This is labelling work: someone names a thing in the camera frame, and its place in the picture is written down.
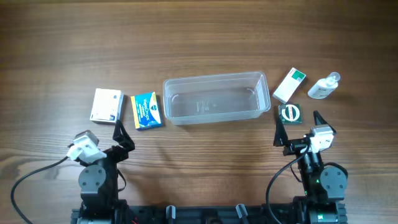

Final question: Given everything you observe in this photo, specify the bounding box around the white dropper bottle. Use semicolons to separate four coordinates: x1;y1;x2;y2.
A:
307;72;340;100

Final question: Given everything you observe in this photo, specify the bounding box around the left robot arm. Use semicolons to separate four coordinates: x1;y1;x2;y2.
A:
70;120;136;224

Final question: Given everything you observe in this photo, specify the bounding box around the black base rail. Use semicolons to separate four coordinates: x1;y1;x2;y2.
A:
71;197;348;224

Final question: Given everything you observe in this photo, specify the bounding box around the green round-logo box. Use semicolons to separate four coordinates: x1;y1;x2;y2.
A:
278;104;302;124

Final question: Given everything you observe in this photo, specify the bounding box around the clear plastic container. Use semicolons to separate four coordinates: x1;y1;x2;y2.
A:
163;71;271;126

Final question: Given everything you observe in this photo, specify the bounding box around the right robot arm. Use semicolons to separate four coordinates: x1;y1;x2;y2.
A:
266;111;348;224

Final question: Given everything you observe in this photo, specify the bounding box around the white Hansaplast box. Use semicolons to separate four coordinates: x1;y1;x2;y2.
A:
90;88;124;124

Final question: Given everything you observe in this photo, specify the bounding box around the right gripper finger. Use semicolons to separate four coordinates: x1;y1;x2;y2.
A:
313;110;336;134
273;117;289;147

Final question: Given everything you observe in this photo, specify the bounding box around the white green medicine box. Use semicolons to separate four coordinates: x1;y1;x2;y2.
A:
272;67;306;103

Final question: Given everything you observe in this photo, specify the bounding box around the blue yellow VapoDrops box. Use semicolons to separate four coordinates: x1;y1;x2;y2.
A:
131;91;162;131

